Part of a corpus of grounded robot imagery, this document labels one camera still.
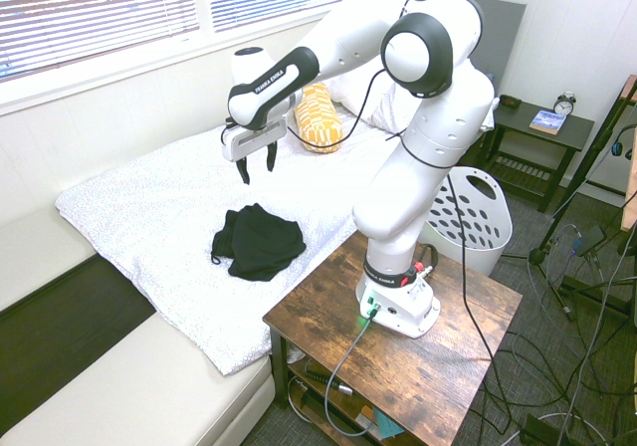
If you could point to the black garment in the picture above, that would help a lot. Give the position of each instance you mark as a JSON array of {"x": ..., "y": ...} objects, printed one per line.
[{"x": 264, "y": 242}]

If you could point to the black nightstand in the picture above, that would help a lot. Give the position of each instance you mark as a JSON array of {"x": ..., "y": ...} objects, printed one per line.
[{"x": 572, "y": 130}]

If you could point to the white perforated laundry basket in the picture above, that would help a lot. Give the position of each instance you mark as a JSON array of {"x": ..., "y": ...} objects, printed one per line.
[{"x": 478, "y": 227}]

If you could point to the black floor adapter box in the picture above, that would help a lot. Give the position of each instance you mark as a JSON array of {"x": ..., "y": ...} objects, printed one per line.
[{"x": 540, "y": 431}]

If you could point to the large crumpled white pillow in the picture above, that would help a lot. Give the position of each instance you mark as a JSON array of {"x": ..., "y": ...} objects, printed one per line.
[{"x": 390, "y": 112}]

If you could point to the yellow patterned bolster pillow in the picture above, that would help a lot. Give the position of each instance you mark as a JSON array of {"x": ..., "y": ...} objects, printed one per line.
[{"x": 318, "y": 122}]

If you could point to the light wooden desk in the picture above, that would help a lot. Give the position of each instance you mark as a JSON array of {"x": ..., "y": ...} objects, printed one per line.
[{"x": 632, "y": 192}]

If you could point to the blue headphones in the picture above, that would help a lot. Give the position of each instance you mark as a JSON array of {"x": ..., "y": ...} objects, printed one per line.
[{"x": 617, "y": 147}]

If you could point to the black power brick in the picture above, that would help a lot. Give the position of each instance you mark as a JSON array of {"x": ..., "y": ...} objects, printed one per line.
[{"x": 589, "y": 241}]

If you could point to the black tripod stand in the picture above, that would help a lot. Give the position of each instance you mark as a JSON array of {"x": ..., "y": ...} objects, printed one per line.
[{"x": 537, "y": 255}]

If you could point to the teal paper sheet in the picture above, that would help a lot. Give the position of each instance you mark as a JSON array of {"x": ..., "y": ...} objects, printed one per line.
[{"x": 387, "y": 423}]

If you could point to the black alarm clock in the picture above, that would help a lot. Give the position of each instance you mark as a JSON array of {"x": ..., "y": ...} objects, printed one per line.
[{"x": 566, "y": 106}]

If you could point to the rustic wooden table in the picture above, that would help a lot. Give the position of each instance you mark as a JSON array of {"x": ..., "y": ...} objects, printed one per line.
[{"x": 423, "y": 366}]

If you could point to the grey bed headboard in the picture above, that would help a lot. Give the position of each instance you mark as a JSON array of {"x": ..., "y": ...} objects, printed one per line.
[{"x": 502, "y": 43}]

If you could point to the blue book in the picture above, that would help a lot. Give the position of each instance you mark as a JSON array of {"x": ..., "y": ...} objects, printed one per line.
[{"x": 547, "y": 121}]

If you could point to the small dark brown box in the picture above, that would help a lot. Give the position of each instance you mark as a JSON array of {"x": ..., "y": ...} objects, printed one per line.
[{"x": 510, "y": 101}]

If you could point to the cream padded bench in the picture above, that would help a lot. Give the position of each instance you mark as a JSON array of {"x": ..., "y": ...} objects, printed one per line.
[{"x": 124, "y": 391}]

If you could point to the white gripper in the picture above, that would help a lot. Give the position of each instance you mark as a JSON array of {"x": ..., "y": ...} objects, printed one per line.
[{"x": 254, "y": 140}]

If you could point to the white dotted duvet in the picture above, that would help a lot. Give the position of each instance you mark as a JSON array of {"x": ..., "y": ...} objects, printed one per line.
[{"x": 174, "y": 207}]

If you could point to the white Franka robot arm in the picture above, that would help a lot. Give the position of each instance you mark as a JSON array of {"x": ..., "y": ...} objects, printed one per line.
[{"x": 438, "y": 132}]

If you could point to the wide window blind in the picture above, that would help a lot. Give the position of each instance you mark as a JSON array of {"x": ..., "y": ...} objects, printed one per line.
[{"x": 99, "y": 13}]

